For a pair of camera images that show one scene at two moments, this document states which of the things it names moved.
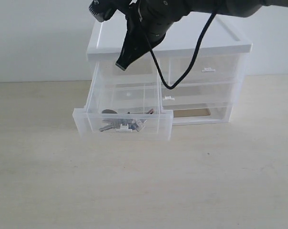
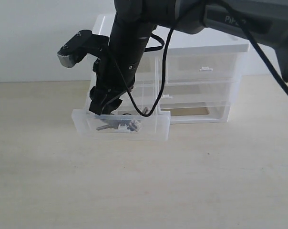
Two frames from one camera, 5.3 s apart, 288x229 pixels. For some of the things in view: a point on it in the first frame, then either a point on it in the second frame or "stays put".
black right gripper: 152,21 → 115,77
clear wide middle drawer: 221,94 stays put
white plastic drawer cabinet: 208,95 stays put
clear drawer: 223,68 stays put
